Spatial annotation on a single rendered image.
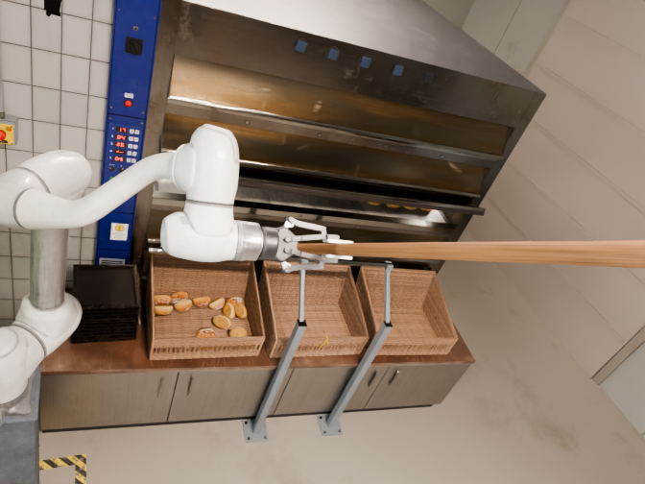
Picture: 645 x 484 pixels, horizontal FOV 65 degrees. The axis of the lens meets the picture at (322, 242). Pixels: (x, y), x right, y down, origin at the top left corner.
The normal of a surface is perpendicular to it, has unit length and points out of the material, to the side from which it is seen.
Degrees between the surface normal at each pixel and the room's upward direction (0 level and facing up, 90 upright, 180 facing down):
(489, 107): 90
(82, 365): 0
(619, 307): 90
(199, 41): 90
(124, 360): 0
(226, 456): 0
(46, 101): 90
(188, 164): 67
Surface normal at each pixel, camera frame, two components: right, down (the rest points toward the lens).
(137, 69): 0.26, 0.65
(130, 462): 0.31, -0.76
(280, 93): 0.35, 0.35
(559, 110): -0.89, -0.03
